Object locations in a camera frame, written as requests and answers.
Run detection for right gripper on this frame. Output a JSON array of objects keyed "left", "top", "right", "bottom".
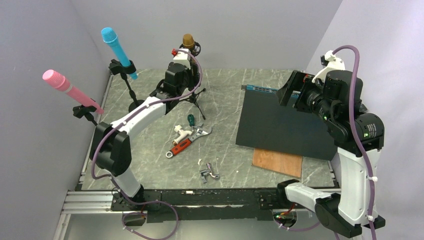
[{"left": 276, "top": 69, "right": 338, "bottom": 124}]

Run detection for black tripod mic stand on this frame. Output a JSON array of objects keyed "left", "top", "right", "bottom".
[{"left": 179, "top": 41, "right": 206, "bottom": 120}]

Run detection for gold microphone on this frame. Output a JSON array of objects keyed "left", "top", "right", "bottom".
[{"left": 182, "top": 33, "right": 195, "bottom": 50}]

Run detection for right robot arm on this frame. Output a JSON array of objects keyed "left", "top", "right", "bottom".
[{"left": 275, "top": 70, "right": 386, "bottom": 238}]

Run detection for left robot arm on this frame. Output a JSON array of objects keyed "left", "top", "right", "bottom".
[{"left": 89, "top": 60, "right": 202, "bottom": 210}]

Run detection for blue mic round-base stand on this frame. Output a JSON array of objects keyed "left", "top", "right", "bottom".
[{"left": 108, "top": 59, "right": 144, "bottom": 113}]

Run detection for blue microphone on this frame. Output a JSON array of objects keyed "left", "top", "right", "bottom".
[{"left": 101, "top": 27, "right": 138, "bottom": 80}]

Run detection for pink mic round-base stand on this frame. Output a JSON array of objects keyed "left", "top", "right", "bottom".
[{"left": 72, "top": 105, "right": 98, "bottom": 126}]

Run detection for pink microphone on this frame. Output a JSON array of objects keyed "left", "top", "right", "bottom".
[{"left": 42, "top": 69, "right": 104, "bottom": 114}]

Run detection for white plastic faucet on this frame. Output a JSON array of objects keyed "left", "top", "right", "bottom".
[{"left": 172, "top": 125, "right": 193, "bottom": 146}]

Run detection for wooden board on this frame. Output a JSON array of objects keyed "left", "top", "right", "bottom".
[{"left": 252, "top": 148, "right": 303, "bottom": 178}]

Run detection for small metal clamp part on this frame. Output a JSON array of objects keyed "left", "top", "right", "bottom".
[{"left": 199, "top": 162, "right": 220, "bottom": 184}]

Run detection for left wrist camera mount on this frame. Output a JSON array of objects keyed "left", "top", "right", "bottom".
[{"left": 171, "top": 48, "right": 191, "bottom": 69}]

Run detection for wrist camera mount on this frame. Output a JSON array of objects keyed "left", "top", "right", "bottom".
[
  {"left": 171, "top": 48, "right": 191, "bottom": 69},
  {"left": 311, "top": 50, "right": 346, "bottom": 84}
]

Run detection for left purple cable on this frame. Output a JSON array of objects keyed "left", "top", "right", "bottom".
[{"left": 90, "top": 48, "right": 204, "bottom": 240}]

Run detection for purple cable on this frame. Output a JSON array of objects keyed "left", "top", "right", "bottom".
[
  {"left": 90, "top": 48, "right": 204, "bottom": 240},
  {"left": 274, "top": 45, "right": 379, "bottom": 240}
]

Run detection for green handle screwdriver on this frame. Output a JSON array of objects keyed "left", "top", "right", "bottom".
[{"left": 187, "top": 114, "right": 196, "bottom": 127}]

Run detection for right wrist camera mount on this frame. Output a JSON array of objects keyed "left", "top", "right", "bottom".
[{"left": 311, "top": 50, "right": 346, "bottom": 84}]

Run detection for black network switch box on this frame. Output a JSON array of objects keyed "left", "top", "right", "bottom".
[{"left": 235, "top": 84, "right": 337, "bottom": 161}]

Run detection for red handle adjustable wrench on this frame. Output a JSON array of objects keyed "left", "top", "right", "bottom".
[{"left": 165, "top": 123, "right": 212, "bottom": 159}]

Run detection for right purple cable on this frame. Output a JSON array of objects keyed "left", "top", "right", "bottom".
[{"left": 274, "top": 45, "right": 379, "bottom": 240}]

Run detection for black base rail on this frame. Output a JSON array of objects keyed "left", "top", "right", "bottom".
[{"left": 110, "top": 187, "right": 303, "bottom": 223}]

